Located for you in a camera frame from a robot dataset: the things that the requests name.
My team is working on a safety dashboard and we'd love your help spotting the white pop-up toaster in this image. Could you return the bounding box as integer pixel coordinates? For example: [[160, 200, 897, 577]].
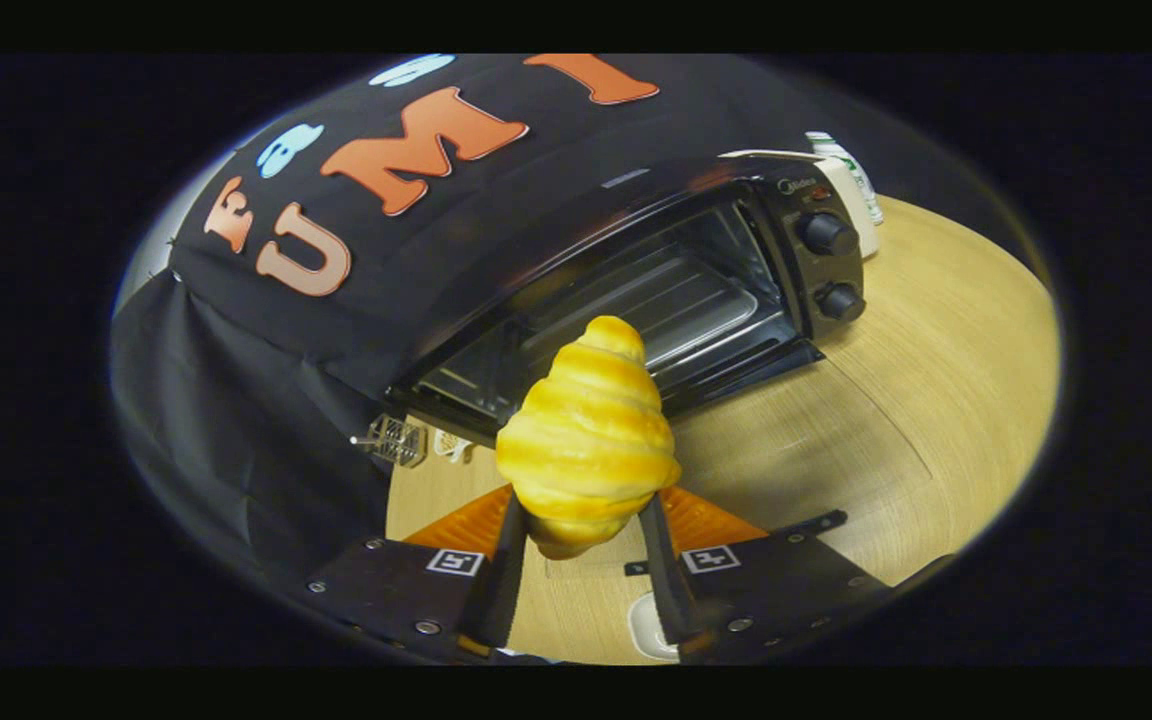
[[720, 147, 883, 262]]

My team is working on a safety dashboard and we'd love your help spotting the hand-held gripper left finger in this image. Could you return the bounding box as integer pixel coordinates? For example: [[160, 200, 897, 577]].
[[301, 484, 530, 663]]

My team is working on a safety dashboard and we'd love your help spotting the black toaster oven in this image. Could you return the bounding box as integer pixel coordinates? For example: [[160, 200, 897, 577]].
[[385, 154, 938, 579]]

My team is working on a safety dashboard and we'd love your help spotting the white bottle with green label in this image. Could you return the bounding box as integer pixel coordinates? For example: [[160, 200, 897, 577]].
[[803, 130, 886, 227]]

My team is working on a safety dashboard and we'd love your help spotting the white rectangular plate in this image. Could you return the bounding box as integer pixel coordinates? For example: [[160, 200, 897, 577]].
[[625, 591, 683, 662]]

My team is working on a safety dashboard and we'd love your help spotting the white divided snack dish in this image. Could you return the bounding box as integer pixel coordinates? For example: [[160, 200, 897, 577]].
[[432, 427, 478, 467]]

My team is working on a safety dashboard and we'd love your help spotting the golden croissant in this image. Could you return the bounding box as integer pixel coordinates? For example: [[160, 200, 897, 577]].
[[493, 314, 684, 562]]

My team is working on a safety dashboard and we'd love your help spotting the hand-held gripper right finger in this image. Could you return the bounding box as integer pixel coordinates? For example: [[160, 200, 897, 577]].
[[635, 486, 959, 663]]

